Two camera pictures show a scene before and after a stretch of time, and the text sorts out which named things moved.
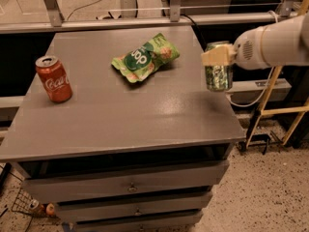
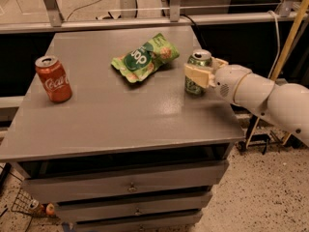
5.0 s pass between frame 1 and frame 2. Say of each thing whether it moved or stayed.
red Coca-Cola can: stayed
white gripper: moved
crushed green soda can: moved
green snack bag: stayed
